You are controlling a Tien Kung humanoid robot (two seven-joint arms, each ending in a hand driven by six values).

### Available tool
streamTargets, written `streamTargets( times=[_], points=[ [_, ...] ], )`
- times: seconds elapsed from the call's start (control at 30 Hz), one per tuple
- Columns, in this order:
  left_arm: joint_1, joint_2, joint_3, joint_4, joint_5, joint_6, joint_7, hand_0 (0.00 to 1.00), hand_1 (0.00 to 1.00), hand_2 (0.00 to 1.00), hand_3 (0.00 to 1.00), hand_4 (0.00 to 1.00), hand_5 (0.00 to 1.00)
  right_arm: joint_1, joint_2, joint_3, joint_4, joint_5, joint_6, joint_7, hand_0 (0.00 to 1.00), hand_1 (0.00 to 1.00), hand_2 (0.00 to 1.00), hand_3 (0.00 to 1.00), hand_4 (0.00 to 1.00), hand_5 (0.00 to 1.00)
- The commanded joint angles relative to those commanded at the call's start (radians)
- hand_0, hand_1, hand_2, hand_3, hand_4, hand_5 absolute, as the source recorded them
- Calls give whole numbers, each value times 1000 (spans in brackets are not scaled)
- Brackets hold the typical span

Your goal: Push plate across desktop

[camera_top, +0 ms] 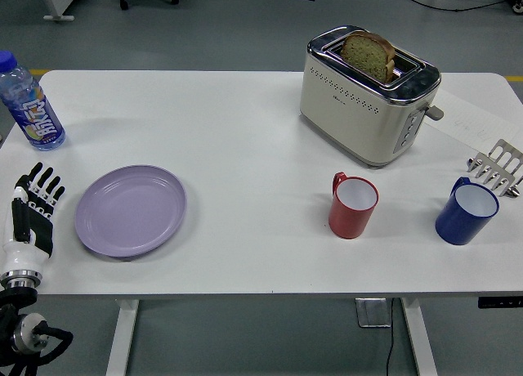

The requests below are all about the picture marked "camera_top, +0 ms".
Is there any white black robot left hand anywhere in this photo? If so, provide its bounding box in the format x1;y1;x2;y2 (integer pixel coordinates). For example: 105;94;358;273
0;162;66;279

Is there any purple round plate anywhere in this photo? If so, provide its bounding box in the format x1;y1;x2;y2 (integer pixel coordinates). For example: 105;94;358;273
74;164;188;258

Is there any blue capped drink bottle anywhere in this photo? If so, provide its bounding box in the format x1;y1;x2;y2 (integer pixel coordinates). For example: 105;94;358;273
0;51;66;152

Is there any white table leg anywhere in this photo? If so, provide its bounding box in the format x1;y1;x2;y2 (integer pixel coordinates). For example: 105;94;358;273
105;298;140;376
399;297;439;376

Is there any white desk leg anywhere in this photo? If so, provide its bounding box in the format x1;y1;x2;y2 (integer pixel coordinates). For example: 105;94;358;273
42;0;87;23

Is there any red mug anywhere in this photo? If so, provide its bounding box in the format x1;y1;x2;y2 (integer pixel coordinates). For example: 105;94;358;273
329;172;380;240

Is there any cream silver toaster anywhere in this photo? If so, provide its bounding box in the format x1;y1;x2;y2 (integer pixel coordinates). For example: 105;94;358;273
299;24;445;168

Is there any grey box under table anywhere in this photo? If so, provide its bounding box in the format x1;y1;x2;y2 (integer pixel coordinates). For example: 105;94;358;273
354;298;392;329

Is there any brown bread slice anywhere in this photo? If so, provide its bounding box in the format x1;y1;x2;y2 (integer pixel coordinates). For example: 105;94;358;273
340;29;396;83

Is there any blue mug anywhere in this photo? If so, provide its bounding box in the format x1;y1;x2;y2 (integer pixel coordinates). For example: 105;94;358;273
435;177;500;246

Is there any white paper sheet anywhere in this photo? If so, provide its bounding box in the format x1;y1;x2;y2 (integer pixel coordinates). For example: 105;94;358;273
422;81;518;155

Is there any silver metal rack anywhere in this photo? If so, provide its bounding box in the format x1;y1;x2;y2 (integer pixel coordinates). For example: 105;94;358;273
467;138;523;199

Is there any black desk control panel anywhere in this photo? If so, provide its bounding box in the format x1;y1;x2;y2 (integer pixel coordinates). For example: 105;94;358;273
477;296;523;310

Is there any black power cable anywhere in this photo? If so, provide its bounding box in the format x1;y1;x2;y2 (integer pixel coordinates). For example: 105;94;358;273
382;298;396;376

